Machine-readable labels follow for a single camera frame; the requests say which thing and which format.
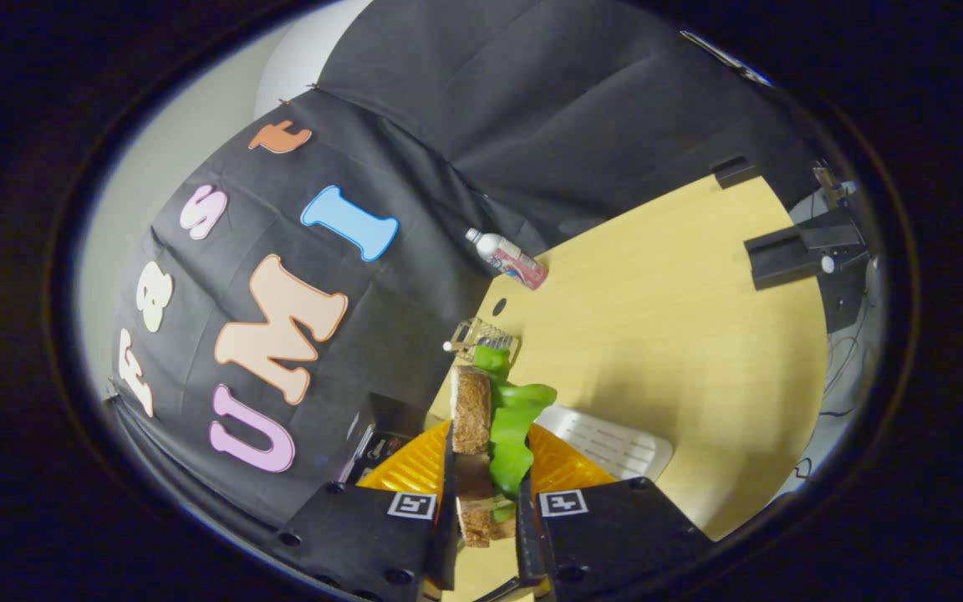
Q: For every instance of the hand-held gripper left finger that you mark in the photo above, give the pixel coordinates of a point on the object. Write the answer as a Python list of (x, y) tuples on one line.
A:
[(364, 535)]

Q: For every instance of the black backdrop cloth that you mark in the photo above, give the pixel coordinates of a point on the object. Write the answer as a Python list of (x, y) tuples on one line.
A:
[(532, 109)]

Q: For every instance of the black toaster oven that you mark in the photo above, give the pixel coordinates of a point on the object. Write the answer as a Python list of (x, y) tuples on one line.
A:
[(381, 443)]

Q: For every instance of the small black table clamp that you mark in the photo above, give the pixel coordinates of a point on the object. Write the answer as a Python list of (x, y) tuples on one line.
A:
[(736, 171)]

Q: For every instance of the white plastic tray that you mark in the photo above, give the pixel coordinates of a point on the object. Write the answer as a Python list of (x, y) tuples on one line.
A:
[(615, 447)]

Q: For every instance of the large black clamp mount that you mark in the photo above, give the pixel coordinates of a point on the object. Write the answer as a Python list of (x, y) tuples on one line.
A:
[(799, 251)]

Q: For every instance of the toast sandwich with green lettuce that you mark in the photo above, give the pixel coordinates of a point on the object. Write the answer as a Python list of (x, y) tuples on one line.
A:
[(471, 418)]

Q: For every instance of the white bottle with pink label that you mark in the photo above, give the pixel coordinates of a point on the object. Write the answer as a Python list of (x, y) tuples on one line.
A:
[(515, 261)]

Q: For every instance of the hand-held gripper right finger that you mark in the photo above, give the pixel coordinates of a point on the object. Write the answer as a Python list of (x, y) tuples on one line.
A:
[(607, 535)]

